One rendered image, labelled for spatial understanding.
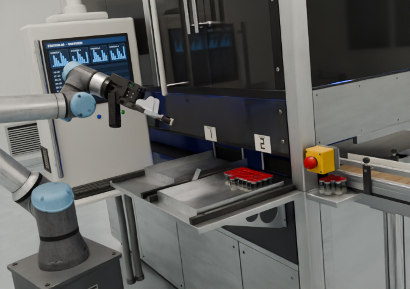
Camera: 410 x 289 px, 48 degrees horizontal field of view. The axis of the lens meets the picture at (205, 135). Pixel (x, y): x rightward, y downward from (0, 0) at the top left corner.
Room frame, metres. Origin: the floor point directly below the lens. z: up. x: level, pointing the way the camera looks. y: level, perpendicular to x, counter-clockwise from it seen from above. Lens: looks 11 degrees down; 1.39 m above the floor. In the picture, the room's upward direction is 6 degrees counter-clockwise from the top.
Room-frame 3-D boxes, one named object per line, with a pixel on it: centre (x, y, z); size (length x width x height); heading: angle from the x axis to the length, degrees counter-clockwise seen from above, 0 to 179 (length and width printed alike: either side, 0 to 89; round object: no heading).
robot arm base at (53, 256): (1.31, 0.47, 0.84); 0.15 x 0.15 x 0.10
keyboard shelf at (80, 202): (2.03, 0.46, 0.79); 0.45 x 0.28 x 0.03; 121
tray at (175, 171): (1.82, 0.05, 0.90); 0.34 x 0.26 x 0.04; 121
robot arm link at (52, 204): (1.32, 0.48, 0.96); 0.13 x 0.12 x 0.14; 32
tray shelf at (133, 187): (1.64, 0.03, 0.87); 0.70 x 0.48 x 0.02; 31
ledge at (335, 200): (1.39, -0.40, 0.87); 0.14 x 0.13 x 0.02; 121
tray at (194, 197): (1.47, -0.03, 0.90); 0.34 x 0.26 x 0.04; 121
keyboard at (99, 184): (2.01, 0.44, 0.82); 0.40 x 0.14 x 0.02; 122
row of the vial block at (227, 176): (1.52, -0.10, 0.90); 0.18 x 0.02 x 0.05; 31
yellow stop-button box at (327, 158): (1.38, -0.35, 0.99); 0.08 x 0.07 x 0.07; 121
